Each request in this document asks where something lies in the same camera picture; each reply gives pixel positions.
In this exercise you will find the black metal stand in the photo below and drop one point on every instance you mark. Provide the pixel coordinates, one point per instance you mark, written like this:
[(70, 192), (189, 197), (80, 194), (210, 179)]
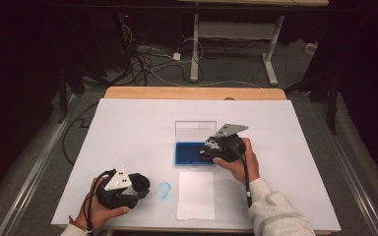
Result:
[(333, 105)]

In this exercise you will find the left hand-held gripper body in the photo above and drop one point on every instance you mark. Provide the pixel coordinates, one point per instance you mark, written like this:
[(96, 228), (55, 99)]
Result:
[(118, 183)]

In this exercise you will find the small white power adapter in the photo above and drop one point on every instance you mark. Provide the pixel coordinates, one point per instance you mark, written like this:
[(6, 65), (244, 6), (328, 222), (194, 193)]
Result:
[(176, 56)]

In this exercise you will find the white power strip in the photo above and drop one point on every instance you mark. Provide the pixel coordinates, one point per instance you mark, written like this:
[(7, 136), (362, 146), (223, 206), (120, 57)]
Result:
[(311, 48)]

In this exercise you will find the small white paper sheet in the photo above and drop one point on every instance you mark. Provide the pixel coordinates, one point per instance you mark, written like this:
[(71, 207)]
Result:
[(195, 196)]

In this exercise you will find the person's left hand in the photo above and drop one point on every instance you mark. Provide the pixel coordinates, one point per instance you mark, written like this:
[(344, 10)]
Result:
[(98, 214)]

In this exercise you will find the black round stamp cap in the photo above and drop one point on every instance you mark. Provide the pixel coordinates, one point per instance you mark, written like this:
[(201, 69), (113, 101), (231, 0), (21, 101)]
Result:
[(140, 182)]

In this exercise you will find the blue ink pad clear lid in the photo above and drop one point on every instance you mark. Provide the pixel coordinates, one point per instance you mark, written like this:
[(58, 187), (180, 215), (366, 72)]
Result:
[(187, 154)]

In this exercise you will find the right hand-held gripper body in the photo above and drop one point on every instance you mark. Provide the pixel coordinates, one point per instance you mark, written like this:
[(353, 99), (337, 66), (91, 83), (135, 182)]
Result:
[(231, 147)]

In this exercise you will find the large white table cover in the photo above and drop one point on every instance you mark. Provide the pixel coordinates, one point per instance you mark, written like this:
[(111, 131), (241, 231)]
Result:
[(128, 131)]

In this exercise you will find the white metal frame desk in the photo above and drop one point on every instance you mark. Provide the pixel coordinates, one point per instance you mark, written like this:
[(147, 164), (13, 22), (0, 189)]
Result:
[(236, 30)]

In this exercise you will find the aluminium floor rail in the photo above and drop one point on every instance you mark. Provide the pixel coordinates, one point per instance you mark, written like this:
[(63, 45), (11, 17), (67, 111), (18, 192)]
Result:
[(362, 203), (32, 177)]

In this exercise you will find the person's right hand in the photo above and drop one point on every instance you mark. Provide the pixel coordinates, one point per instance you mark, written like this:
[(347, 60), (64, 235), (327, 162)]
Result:
[(242, 168)]

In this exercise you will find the red wrist band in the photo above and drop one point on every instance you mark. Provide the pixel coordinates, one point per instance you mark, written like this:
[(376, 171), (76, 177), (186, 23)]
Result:
[(77, 224)]

